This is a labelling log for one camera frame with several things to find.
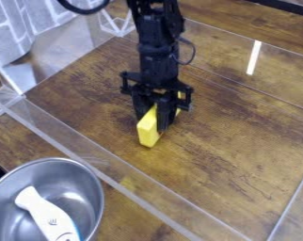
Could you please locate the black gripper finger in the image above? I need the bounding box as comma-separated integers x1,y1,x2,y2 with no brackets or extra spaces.
131,92,154,120
155,97,177,132

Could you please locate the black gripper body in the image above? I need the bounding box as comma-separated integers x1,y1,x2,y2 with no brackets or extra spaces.
119,43,193,111

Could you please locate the yellow butter block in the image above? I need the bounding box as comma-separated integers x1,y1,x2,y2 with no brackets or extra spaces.
135,91,183,149

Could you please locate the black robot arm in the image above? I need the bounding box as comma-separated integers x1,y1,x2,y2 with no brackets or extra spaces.
119,0,195,132

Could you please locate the silver metal bowl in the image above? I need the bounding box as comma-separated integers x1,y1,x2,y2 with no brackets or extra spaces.
0,157,103,241

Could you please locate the white brick-pattern cloth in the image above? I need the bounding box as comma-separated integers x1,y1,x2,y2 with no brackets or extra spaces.
0,0,111,68

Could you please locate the white toy fish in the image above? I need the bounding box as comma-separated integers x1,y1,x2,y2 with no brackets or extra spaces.
14,186,81,241

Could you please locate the clear acrylic enclosure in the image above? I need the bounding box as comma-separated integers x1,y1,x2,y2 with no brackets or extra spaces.
0,0,303,241

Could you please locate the black cable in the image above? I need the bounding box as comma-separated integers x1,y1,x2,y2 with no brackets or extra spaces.
55,0,113,15

